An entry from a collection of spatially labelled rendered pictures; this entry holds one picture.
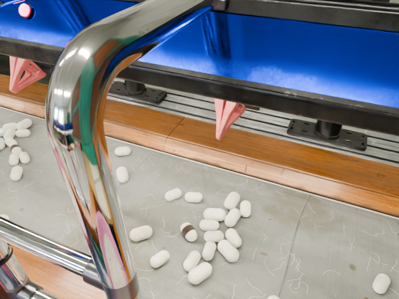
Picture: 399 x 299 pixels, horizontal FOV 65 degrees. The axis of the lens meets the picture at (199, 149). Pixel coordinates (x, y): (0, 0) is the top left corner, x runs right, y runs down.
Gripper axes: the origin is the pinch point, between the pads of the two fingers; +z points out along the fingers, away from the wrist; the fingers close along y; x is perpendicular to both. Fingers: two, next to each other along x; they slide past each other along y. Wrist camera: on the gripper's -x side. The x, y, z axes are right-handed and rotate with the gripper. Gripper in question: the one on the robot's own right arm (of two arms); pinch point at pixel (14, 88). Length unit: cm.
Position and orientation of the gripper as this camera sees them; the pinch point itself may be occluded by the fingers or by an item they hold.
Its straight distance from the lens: 79.7
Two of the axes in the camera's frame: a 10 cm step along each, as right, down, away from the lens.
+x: 2.0, 3.5, 9.2
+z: -3.5, 9.0, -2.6
